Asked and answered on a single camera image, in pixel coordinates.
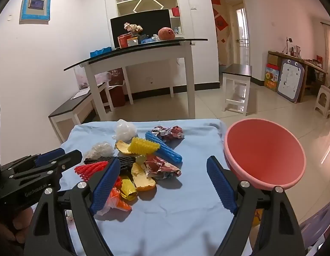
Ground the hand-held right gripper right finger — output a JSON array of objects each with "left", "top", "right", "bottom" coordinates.
[{"left": 206, "top": 155, "right": 306, "bottom": 256}]

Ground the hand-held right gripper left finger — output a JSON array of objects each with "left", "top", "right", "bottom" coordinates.
[{"left": 23, "top": 157, "right": 121, "bottom": 256}]

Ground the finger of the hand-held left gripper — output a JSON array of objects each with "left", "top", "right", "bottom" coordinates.
[
  {"left": 9, "top": 150, "right": 83, "bottom": 183},
  {"left": 1, "top": 148, "right": 66, "bottom": 172}
]

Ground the red foam net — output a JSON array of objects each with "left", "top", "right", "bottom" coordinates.
[{"left": 74, "top": 161, "right": 109, "bottom": 182}]

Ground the orange printed plastic wrapper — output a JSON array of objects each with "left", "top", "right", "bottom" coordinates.
[{"left": 97, "top": 184, "right": 133, "bottom": 216}]

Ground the yellow plastic wrapper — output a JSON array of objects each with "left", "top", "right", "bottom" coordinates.
[{"left": 120, "top": 176, "right": 138, "bottom": 201}]

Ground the clear plastic wrap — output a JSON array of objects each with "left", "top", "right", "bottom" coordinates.
[{"left": 84, "top": 141, "right": 115, "bottom": 160}]

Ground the black foam net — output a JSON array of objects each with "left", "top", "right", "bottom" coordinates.
[{"left": 83, "top": 156, "right": 137, "bottom": 175}]

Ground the large orange peel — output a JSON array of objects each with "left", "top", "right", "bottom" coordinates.
[{"left": 131, "top": 163, "right": 156, "bottom": 192}]

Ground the small orange peel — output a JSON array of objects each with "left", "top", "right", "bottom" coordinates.
[{"left": 115, "top": 140, "right": 136, "bottom": 156}]

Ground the pink plastic basin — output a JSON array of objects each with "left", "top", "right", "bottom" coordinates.
[{"left": 224, "top": 118, "right": 307, "bottom": 192}]

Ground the yellow foam net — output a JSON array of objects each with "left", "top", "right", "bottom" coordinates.
[{"left": 127, "top": 137, "right": 161, "bottom": 155}]

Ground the white plastic bag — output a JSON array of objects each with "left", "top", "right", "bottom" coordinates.
[{"left": 112, "top": 119, "right": 137, "bottom": 141}]

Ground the red white paper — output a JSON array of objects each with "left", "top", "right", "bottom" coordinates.
[
  {"left": 152, "top": 125, "right": 185, "bottom": 141},
  {"left": 145, "top": 155, "right": 182, "bottom": 180}
]

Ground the blue foam net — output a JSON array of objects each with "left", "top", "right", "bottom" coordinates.
[{"left": 145, "top": 131, "right": 183, "bottom": 165}]

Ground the person's left hand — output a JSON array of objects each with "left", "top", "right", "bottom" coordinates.
[{"left": 2, "top": 207, "right": 35, "bottom": 244}]

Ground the white bench with dark top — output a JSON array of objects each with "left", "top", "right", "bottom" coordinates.
[{"left": 48, "top": 81, "right": 115, "bottom": 143}]

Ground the light blue cloth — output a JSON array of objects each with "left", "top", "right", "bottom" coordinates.
[{"left": 59, "top": 119, "right": 253, "bottom": 256}]

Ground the white paper sheet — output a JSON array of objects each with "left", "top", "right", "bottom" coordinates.
[{"left": 70, "top": 89, "right": 91, "bottom": 100}]

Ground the translucent pink plastic bag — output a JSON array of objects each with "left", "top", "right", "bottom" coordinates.
[{"left": 74, "top": 67, "right": 89, "bottom": 89}]

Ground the pink printed plastic bag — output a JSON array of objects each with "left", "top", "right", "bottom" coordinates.
[{"left": 95, "top": 73, "right": 112, "bottom": 86}]

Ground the dark red paper bag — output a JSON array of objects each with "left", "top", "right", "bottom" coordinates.
[{"left": 111, "top": 68, "right": 124, "bottom": 86}]

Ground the purple cloth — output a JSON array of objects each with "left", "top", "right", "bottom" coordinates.
[{"left": 300, "top": 197, "right": 330, "bottom": 248}]

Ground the teal blue packet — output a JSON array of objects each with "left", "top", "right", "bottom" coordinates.
[{"left": 90, "top": 47, "right": 112, "bottom": 57}]

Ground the white stool with dark top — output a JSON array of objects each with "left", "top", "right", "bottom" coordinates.
[{"left": 222, "top": 63, "right": 253, "bottom": 116}]

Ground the colourful cardboard box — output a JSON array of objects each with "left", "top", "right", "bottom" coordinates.
[{"left": 264, "top": 64, "right": 281, "bottom": 92}]

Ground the purple drawing board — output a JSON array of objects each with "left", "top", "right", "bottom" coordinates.
[{"left": 276, "top": 56, "right": 305, "bottom": 103}]

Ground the white table with glass top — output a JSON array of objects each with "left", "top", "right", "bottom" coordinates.
[{"left": 64, "top": 38, "right": 208, "bottom": 120}]

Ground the white plastic stool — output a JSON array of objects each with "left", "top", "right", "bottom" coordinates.
[{"left": 314, "top": 85, "right": 330, "bottom": 118}]

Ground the blue plastic bag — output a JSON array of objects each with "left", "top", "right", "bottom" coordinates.
[{"left": 140, "top": 33, "right": 159, "bottom": 44}]

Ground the flower bouquet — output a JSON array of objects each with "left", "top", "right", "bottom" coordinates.
[{"left": 124, "top": 22, "right": 143, "bottom": 36}]

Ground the wooden desk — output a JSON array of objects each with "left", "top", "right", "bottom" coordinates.
[{"left": 268, "top": 50, "right": 328, "bottom": 103}]

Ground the white glazed door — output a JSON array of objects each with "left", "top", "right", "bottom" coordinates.
[{"left": 229, "top": 0, "right": 249, "bottom": 67}]

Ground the red round fruit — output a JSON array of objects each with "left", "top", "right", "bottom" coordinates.
[{"left": 158, "top": 27, "right": 175, "bottom": 41}]

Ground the blue framed wall panel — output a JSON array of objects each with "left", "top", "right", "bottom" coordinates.
[{"left": 19, "top": 0, "right": 53, "bottom": 24}]

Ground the white wall shelf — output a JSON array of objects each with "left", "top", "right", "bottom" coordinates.
[{"left": 104, "top": 0, "right": 193, "bottom": 38}]

